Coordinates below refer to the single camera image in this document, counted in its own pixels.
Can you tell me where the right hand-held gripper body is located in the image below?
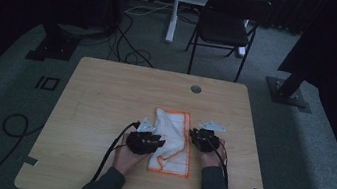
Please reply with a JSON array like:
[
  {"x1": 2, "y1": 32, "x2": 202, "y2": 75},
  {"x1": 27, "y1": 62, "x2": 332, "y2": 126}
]
[{"x1": 187, "y1": 116, "x2": 228, "y2": 156}]

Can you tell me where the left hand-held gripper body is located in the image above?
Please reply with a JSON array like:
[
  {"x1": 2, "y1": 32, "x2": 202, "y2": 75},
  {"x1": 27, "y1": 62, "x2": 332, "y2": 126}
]
[{"x1": 123, "y1": 114, "x2": 170, "y2": 159}]

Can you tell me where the white cloth with orange edge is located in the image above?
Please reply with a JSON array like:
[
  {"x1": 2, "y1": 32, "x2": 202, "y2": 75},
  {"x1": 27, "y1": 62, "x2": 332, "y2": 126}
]
[{"x1": 145, "y1": 106, "x2": 199, "y2": 179}]

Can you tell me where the person's right hand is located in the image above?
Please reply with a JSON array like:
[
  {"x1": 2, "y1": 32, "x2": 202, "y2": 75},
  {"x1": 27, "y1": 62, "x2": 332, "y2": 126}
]
[{"x1": 197, "y1": 135, "x2": 230, "y2": 172}]

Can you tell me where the person's left hand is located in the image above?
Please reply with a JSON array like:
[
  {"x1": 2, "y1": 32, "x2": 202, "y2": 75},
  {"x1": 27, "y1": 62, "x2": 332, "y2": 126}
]
[{"x1": 110, "y1": 131, "x2": 152, "y2": 180}]

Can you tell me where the grey table grommet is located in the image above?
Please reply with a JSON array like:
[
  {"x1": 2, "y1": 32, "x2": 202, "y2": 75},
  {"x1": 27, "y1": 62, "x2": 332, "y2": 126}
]
[{"x1": 189, "y1": 84, "x2": 203, "y2": 95}]

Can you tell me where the black stand base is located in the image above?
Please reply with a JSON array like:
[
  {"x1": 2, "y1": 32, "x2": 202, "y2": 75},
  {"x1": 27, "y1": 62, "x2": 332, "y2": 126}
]
[
  {"x1": 262, "y1": 64, "x2": 318, "y2": 115},
  {"x1": 24, "y1": 19, "x2": 83, "y2": 68}
]

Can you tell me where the black folding chair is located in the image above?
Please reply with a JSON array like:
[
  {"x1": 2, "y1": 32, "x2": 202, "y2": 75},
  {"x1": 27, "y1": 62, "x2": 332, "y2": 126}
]
[{"x1": 181, "y1": 0, "x2": 274, "y2": 87}]

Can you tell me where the black floor tape marker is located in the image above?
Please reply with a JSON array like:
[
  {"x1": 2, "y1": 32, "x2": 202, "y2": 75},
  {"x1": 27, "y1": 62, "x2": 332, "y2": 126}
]
[{"x1": 34, "y1": 74, "x2": 62, "y2": 93}]

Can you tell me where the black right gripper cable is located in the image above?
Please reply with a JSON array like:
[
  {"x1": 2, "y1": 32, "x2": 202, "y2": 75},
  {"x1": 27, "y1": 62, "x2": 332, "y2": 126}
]
[{"x1": 199, "y1": 136, "x2": 235, "y2": 189}]

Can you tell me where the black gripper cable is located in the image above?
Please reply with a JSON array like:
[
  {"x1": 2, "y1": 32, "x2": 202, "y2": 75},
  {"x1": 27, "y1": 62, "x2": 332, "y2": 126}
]
[
  {"x1": 199, "y1": 136, "x2": 235, "y2": 189},
  {"x1": 90, "y1": 115, "x2": 142, "y2": 189}
]

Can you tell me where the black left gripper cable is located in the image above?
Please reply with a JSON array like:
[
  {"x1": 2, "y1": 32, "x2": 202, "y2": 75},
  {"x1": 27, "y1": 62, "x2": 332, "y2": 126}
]
[{"x1": 90, "y1": 115, "x2": 142, "y2": 189}]

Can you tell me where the tangle of black floor cables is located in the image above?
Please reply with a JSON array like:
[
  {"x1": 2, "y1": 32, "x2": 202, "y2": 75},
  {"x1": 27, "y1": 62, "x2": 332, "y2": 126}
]
[{"x1": 76, "y1": 5, "x2": 163, "y2": 69}]

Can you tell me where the white desk frame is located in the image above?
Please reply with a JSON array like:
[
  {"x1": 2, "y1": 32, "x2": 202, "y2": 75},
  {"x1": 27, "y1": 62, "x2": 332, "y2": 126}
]
[{"x1": 164, "y1": 0, "x2": 263, "y2": 60}]

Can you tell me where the black floor cable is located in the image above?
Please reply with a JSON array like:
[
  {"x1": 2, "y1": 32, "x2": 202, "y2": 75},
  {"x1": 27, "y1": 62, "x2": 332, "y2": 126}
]
[{"x1": 0, "y1": 111, "x2": 47, "y2": 189}]

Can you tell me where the white floor cable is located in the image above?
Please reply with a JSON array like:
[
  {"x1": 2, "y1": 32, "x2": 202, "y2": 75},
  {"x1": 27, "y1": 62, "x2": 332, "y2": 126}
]
[{"x1": 122, "y1": 0, "x2": 175, "y2": 22}]

